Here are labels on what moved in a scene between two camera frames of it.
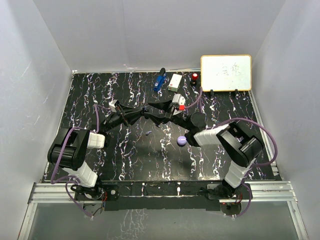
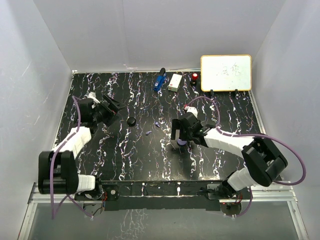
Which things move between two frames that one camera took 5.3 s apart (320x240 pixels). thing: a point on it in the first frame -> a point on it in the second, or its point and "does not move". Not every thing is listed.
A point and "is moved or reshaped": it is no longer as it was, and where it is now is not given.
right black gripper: x=158 y=118 -> x=176 y=125
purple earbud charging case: x=181 y=141 does not move
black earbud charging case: x=144 y=110 is moved or reshaped
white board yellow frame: x=226 y=73 does not move
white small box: x=175 y=82 does not move
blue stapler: x=160 y=79 does not move
